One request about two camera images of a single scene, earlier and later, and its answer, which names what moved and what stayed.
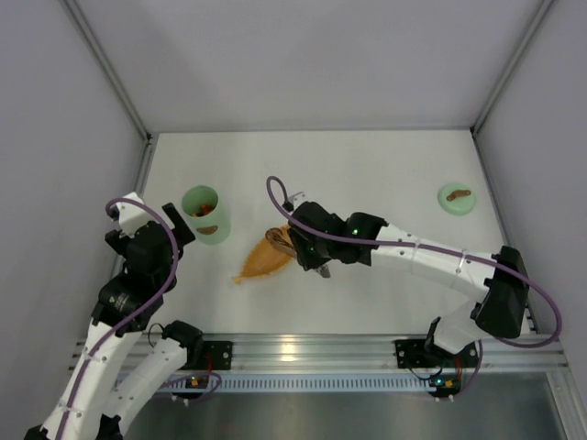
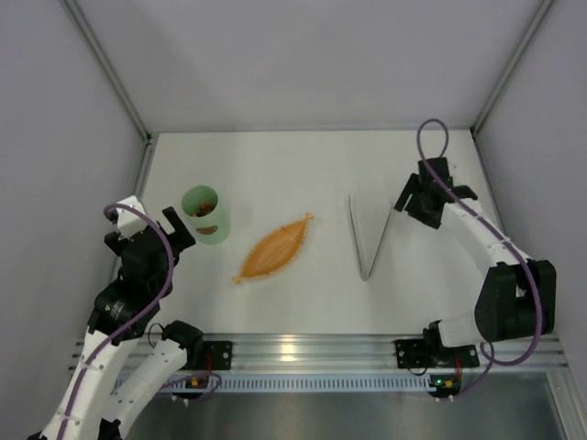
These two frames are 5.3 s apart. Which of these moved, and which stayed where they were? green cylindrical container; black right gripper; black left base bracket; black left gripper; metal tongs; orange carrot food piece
Moved: metal tongs; black right gripper
Stayed: orange carrot food piece; black left base bracket; black left gripper; green cylindrical container
